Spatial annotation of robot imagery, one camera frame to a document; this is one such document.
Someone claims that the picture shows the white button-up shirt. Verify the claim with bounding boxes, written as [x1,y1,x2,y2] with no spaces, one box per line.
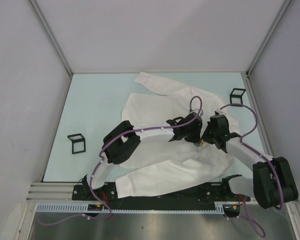
[115,72,235,196]

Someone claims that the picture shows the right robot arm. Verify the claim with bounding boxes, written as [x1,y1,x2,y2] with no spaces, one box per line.
[201,114,299,209]

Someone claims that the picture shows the black display box right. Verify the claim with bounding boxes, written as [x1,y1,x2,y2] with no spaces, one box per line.
[229,87,246,105]

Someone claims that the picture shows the black display box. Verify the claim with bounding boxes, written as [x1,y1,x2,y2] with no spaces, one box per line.
[67,133,86,155]
[229,87,246,105]

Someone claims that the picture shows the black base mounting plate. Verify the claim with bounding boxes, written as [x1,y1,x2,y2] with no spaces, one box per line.
[71,182,251,203]

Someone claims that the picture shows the black display box left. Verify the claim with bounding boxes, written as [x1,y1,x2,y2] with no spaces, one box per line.
[67,133,86,155]

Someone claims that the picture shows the white slotted cable duct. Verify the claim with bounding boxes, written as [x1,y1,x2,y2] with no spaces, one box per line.
[36,201,226,215]

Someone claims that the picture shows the aluminium frame rail right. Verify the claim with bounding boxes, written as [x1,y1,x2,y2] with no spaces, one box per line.
[245,0,295,78]

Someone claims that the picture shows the aluminium frame rail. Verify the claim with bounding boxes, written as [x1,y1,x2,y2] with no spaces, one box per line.
[26,0,74,77]
[245,0,295,78]

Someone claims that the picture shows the aluminium frame rail left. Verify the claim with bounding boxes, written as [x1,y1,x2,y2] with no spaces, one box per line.
[26,0,74,77]

